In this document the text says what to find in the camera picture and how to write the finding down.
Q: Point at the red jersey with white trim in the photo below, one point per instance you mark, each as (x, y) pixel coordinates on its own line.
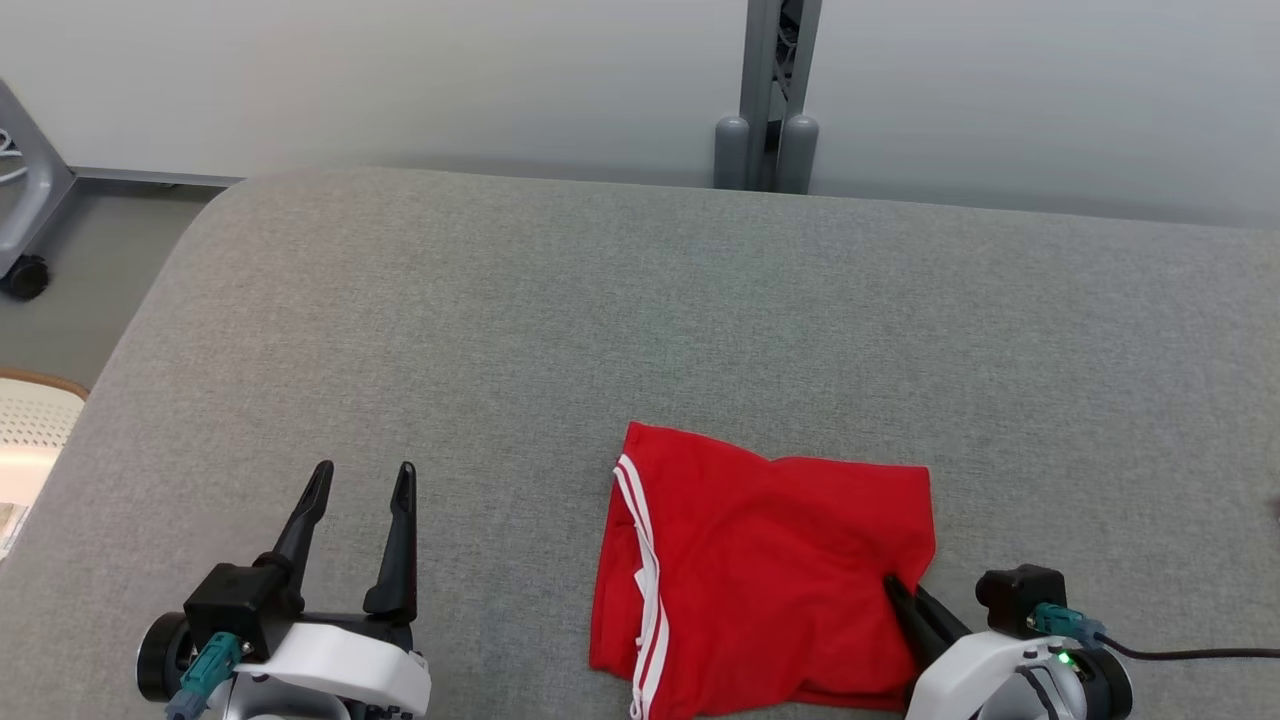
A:
(780, 560)

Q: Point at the beige perforated laundry basket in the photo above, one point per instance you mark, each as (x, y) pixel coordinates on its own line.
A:
(35, 425)

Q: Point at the grey metal post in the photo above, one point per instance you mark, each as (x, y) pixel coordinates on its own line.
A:
(775, 60)

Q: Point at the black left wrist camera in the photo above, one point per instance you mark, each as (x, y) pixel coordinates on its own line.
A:
(230, 605)

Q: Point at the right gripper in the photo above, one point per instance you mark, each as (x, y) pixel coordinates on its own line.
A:
(970, 680)

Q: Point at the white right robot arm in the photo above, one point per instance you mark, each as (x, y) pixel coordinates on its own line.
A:
(1110, 690)

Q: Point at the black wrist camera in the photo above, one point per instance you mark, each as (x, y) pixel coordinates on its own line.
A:
(1020, 595)
(230, 605)

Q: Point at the grey cylinder foot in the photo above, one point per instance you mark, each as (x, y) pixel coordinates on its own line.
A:
(731, 155)
(799, 155)

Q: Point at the grey wheeled stand base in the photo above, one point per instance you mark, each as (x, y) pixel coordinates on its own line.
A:
(35, 190)

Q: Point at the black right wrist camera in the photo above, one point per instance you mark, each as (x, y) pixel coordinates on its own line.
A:
(1020, 595)

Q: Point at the black caster wheel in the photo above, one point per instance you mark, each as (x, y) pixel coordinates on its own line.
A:
(27, 278)

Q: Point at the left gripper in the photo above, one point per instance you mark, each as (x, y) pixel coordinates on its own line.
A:
(350, 660)

